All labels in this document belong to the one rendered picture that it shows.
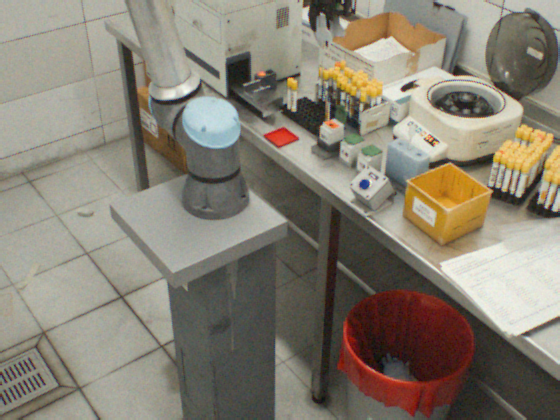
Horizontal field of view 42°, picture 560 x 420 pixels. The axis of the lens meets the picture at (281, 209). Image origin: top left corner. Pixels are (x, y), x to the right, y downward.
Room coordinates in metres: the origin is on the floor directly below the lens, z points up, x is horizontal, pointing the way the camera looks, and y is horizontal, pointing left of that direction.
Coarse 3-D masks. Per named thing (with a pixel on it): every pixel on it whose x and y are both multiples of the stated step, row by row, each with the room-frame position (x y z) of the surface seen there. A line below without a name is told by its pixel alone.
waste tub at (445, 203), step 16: (416, 176) 1.33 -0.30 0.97; (432, 176) 1.35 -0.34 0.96; (448, 176) 1.38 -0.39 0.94; (464, 176) 1.34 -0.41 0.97; (416, 192) 1.29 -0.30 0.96; (432, 192) 1.36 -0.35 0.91; (448, 192) 1.37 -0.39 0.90; (464, 192) 1.33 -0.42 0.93; (480, 192) 1.30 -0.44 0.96; (416, 208) 1.28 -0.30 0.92; (432, 208) 1.24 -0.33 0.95; (448, 208) 1.33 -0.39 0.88; (464, 208) 1.23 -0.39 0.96; (480, 208) 1.26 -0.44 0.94; (416, 224) 1.27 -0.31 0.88; (432, 224) 1.24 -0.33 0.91; (448, 224) 1.21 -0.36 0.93; (464, 224) 1.24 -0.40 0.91; (480, 224) 1.27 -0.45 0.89; (448, 240) 1.22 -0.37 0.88
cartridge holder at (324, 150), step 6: (318, 138) 1.59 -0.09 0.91; (318, 144) 1.59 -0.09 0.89; (324, 144) 1.57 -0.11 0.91; (330, 144) 1.56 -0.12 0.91; (336, 144) 1.57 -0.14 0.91; (312, 150) 1.57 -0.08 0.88; (318, 150) 1.56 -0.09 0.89; (324, 150) 1.56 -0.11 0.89; (330, 150) 1.55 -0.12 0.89; (336, 150) 1.56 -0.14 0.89; (324, 156) 1.54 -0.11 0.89; (330, 156) 1.55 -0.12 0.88
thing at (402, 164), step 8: (392, 144) 1.46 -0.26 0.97; (400, 144) 1.46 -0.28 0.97; (408, 144) 1.46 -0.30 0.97; (392, 152) 1.45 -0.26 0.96; (400, 152) 1.43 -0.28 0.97; (408, 152) 1.43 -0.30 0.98; (416, 152) 1.43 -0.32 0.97; (392, 160) 1.45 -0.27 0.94; (400, 160) 1.43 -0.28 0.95; (408, 160) 1.41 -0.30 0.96; (416, 160) 1.40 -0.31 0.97; (424, 160) 1.40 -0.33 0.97; (392, 168) 1.45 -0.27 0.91; (400, 168) 1.43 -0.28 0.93; (408, 168) 1.41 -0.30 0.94; (416, 168) 1.39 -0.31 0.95; (424, 168) 1.40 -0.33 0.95; (392, 176) 1.45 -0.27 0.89; (400, 176) 1.43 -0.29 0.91; (408, 176) 1.41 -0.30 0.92; (392, 184) 1.42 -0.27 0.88; (400, 184) 1.42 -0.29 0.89
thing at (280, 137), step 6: (270, 132) 1.66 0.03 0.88; (276, 132) 1.67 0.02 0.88; (282, 132) 1.67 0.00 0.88; (288, 132) 1.67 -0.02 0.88; (270, 138) 1.63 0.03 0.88; (276, 138) 1.64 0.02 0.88; (282, 138) 1.64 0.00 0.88; (288, 138) 1.64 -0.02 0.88; (294, 138) 1.63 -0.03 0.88; (276, 144) 1.60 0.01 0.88; (282, 144) 1.60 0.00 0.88
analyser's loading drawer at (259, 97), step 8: (232, 80) 1.89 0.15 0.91; (240, 80) 1.89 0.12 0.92; (248, 80) 1.89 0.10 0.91; (256, 80) 1.83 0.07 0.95; (232, 88) 1.84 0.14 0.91; (240, 88) 1.84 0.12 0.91; (248, 88) 1.81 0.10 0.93; (256, 88) 1.83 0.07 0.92; (264, 88) 1.79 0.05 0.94; (248, 96) 1.78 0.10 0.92; (256, 96) 1.77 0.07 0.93; (264, 96) 1.79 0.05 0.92; (272, 96) 1.79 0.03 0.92; (280, 96) 1.76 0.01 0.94; (256, 104) 1.75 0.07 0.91; (264, 104) 1.72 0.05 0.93; (272, 104) 1.73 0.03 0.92; (280, 104) 1.75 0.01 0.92; (264, 112) 1.72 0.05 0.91; (272, 112) 1.73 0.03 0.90
